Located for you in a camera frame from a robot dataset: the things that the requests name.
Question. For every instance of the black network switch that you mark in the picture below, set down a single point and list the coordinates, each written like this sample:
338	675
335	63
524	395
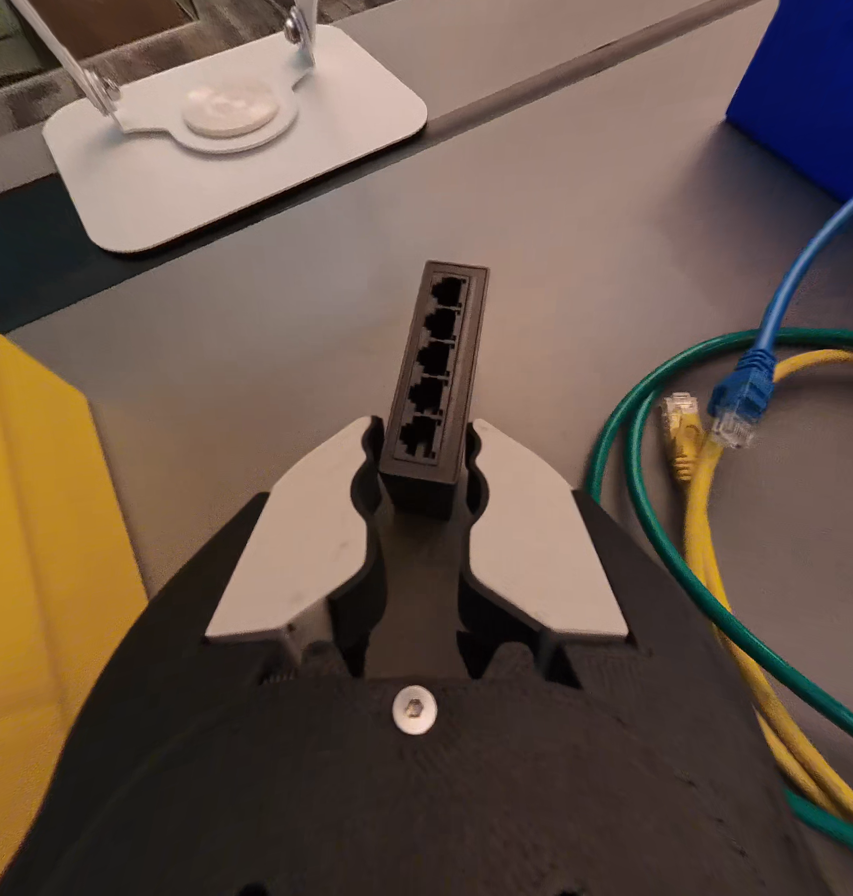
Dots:
433	378

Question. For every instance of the yellow plastic bin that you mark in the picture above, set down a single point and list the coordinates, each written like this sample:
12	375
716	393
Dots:
41	525

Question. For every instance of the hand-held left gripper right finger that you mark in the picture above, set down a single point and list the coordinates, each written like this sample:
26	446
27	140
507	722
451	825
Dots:
545	560

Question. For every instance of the black desk mat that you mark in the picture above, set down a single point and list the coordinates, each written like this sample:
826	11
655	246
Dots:
27	273

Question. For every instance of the blue plastic bin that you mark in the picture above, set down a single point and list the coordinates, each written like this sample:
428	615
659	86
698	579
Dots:
811	91

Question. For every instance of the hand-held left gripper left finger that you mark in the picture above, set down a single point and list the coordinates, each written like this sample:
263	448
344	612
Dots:
293	553

